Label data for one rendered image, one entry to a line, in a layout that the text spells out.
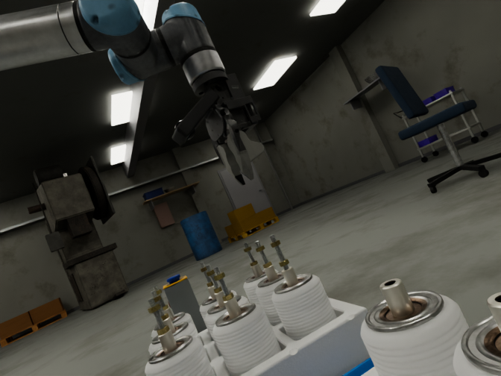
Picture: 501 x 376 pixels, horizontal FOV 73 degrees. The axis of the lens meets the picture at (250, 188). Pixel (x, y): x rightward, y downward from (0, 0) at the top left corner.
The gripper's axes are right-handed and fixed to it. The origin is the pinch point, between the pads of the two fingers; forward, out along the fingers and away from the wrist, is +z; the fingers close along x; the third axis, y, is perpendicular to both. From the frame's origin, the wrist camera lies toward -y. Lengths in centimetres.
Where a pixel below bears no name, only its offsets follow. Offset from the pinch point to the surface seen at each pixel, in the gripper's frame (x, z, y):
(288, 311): -2.3, 24.9, -3.7
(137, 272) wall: 955, 23, 85
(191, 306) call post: 39.8, 23.4, -9.5
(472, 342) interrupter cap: -38.5, 21.7, -9.2
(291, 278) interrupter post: -1.3, 20.7, 0.1
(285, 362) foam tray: -6.1, 29.8, -9.5
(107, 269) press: 646, -10, 4
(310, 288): -5.1, 22.8, 0.6
